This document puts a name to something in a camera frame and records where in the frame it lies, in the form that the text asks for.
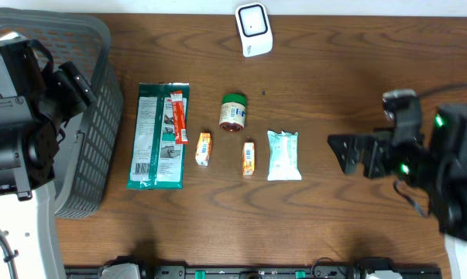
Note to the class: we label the mint green wipes packet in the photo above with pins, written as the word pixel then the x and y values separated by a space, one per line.
pixel 283 164

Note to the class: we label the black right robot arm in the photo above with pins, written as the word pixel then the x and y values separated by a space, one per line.
pixel 439 168

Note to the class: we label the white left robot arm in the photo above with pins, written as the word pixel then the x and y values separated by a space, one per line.
pixel 36 98

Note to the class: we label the green lidded small jar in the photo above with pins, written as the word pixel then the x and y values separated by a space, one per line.
pixel 233 112

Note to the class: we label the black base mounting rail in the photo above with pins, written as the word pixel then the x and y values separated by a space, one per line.
pixel 323 268

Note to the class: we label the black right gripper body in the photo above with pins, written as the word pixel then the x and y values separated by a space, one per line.
pixel 410 160

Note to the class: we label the orange tissue pack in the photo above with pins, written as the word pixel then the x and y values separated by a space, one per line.
pixel 248 159
pixel 203 150

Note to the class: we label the red and white package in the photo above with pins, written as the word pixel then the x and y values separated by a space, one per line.
pixel 179 117

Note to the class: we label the dark green package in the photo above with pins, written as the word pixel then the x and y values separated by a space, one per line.
pixel 157 160

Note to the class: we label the white barcode scanner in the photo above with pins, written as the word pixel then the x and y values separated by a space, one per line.
pixel 254 29

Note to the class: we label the grey plastic mesh basket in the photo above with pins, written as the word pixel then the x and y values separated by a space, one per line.
pixel 82 163

